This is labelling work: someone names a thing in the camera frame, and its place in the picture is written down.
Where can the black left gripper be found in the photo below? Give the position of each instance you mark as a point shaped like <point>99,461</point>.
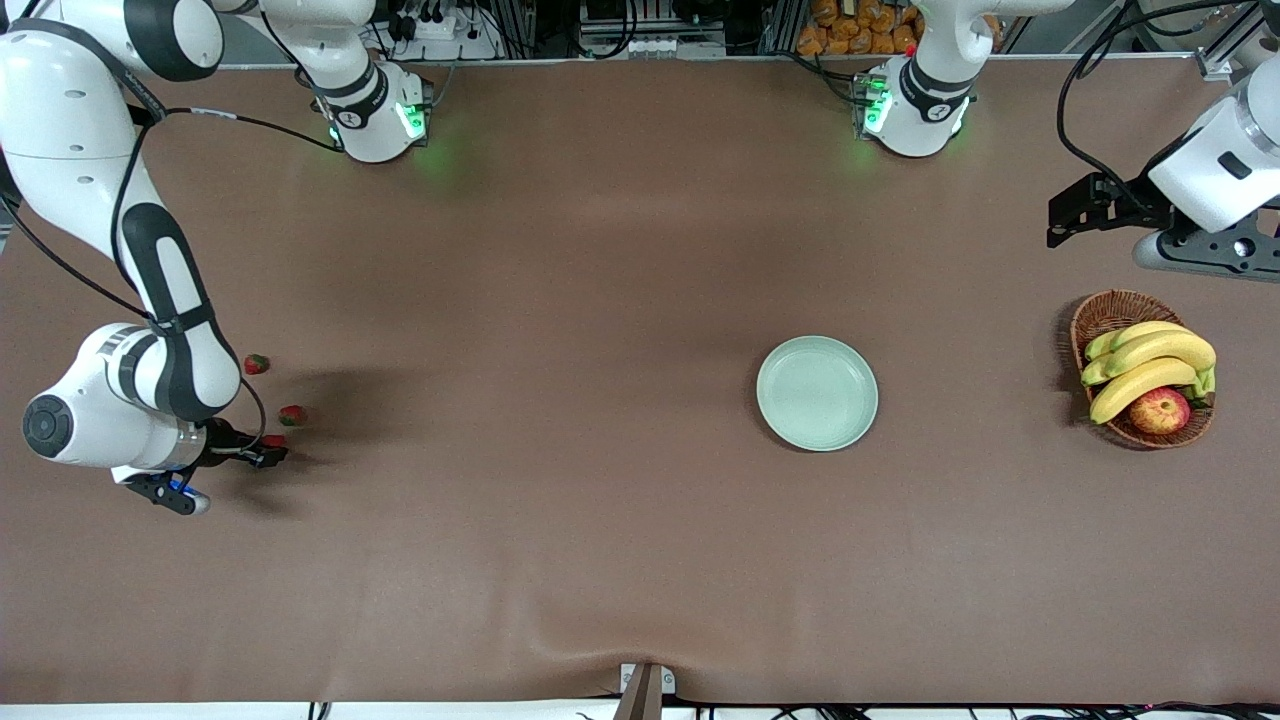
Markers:
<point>1128,200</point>

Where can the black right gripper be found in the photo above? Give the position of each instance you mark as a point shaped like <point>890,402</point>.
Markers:
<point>217,443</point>

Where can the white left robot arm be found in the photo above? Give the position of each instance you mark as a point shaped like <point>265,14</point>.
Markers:
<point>925,120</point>

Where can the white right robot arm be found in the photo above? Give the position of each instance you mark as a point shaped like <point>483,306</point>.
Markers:
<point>60,120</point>

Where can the mint green round plate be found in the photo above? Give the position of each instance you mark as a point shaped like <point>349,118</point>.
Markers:
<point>817,395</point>

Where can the brown wicker basket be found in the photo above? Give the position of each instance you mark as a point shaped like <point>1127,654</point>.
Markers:
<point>1110,312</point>

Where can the small greenish yellow banana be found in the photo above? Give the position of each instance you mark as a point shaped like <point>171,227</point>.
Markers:
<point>1140,331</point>

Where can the grey rounded background housing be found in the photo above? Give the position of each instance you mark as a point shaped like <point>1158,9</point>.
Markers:
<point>1180,15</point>

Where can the red yellow apple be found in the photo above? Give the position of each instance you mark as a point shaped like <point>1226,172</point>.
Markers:
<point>1160,412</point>

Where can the bag of orange snacks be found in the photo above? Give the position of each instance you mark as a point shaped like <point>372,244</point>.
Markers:
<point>850,30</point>

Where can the brown table cover mat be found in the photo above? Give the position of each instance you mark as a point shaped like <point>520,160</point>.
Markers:
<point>600,550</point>

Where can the dark mounting bar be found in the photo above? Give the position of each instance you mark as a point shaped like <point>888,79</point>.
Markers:
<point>640,700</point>

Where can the white power strip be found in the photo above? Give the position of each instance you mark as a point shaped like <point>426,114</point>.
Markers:
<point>445,30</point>

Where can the black background equipment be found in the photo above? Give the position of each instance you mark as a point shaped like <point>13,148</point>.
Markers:
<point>650,12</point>

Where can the aluminium frame profile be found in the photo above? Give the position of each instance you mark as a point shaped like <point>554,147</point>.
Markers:
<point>1215,62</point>

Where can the grey metal bracket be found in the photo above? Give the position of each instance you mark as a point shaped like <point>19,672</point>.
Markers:
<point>668,680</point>

